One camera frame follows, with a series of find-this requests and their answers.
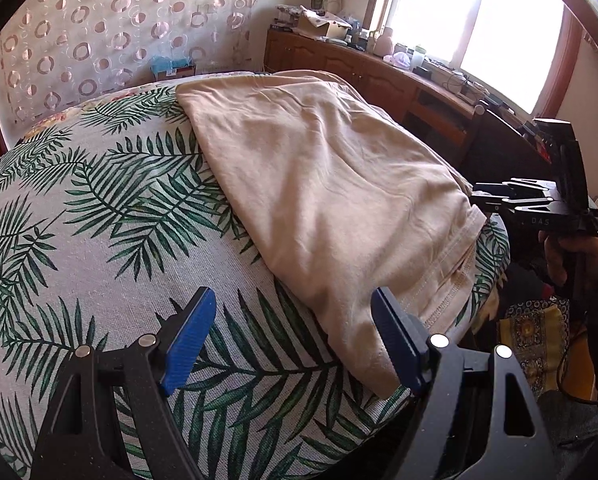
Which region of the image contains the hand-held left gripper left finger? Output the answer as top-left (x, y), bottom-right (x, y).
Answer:
top-left (29, 286), bottom-right (217, 480)

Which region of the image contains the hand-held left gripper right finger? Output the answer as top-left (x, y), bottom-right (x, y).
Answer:
top-left (370, 286), bottom-right (554, 480)

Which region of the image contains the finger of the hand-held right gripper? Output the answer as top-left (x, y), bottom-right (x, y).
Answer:
top-left (474, 177), bottom-right (560, 200)
top-left (470, 194), bottom-right (556, 217)

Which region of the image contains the beige t-shirt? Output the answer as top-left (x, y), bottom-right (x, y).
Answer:
top-left (175, 70), bottom-right (488, 397)

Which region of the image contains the person's right hand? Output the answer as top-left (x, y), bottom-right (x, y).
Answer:
top-left (539, 230), bottom-right (598, 290)

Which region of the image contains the black chair back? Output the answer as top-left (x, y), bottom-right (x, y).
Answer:
top-left (458, 101), bottom-right (554, 187)

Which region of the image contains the pile of small desk items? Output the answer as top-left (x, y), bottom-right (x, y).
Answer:
top-left (394, 42), bottom-right (524, 117)

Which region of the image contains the yellow patterned cloth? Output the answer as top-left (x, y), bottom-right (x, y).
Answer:
top-left (495, 299), bottom-right (596, 402)

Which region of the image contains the floral leaf print blanket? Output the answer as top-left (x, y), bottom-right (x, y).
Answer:
top-left (0, 72), bottom-right (511, 480)

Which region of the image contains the window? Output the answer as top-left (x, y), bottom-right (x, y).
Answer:
top-left (373, 0), bottom-right (580, 117)

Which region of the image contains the pink jar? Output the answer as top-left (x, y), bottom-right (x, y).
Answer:
top-left (371, 26), bottom-right (395, 57)

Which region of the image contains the person's grey trouser leg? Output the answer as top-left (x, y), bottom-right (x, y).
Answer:
top-left (535, 391), bottom-right (598, 480)

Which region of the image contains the wooden cabinet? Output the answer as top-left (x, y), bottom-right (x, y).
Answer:
top-left (264, 27), bottom-right (554, 167)

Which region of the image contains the open cardboard box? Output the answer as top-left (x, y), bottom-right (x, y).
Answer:
top-left (298, 6), bottom-right (353, 42)

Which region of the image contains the small cardboard box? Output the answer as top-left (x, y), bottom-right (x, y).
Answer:
top-left (154, 64), bottom-right (198, 82)

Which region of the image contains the blue tissue pack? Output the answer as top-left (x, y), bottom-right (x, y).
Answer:
top-left (151, 55), bottom-right (195, 75)

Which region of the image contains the stack of small boxes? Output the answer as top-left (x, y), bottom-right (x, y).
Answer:
top-left (273, 5), bottom-right (303, 32)

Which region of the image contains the sheer curtain with circles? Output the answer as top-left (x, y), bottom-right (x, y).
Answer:
top-left (0, 0), bottom-right (273, 127)

